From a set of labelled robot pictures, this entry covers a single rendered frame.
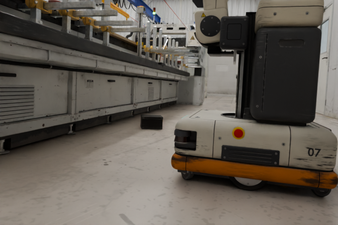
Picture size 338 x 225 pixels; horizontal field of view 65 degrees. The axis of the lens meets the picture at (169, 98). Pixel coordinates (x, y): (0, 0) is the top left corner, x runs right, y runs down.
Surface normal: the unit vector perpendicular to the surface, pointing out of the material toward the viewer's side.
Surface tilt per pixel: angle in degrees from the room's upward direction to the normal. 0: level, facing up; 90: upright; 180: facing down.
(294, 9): 90
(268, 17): 90
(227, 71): 90
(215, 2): 90
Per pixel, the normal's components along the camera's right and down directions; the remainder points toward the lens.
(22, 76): 0.97, 0.06
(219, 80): -0.25, 0.04
